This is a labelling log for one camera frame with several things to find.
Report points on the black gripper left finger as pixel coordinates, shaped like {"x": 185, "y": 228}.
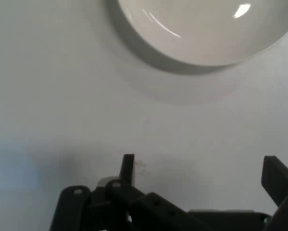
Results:
{"x": 115, "y": 207}

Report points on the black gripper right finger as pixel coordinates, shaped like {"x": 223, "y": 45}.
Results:
{"x": 283, "y": 183}

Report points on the white round plate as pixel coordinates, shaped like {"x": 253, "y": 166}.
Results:
{"x": 206, "y": 36}

